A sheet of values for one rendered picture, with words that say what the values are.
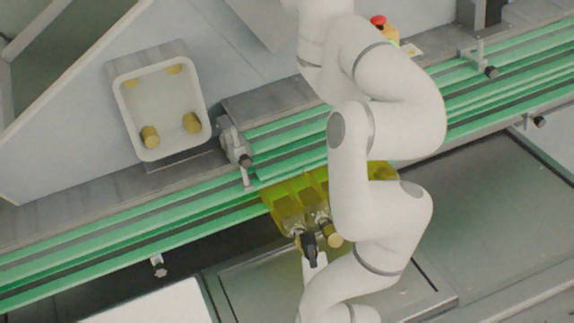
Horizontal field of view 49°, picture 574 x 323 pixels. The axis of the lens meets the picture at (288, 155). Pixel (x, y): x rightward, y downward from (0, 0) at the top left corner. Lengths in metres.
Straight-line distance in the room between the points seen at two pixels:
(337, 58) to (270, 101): 0.47
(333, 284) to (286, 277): 0.45
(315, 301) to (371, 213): 0.21
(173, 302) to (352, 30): 0.75
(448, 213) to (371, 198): 0.75
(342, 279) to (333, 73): 0.33
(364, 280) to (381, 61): 0.33
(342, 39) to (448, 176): 0.77
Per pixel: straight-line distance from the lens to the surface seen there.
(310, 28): 1.10
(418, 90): 0.92
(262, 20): 1.41
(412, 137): 0.90
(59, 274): 1.49
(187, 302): 1.44
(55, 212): 1.50
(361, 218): 0.85
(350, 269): 0.97
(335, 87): 1.04
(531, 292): 1.40
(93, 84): 1.42
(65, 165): 1.52
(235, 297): 1.42
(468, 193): 1.64
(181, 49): 1.36
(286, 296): 1.40
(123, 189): 1.48
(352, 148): 0.85
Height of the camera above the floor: 2.01
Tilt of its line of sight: 49 degrees down
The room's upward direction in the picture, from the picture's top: 145 degrees clockwise
